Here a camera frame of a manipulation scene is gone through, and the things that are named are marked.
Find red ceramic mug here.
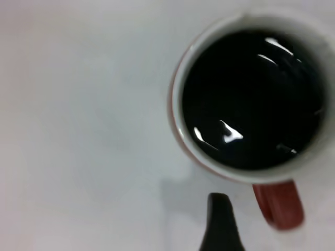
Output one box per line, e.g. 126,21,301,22
167,10,335,231

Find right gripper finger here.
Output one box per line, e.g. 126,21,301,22
198,192,245,251

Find black coffee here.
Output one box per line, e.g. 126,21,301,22
181,29,328,171

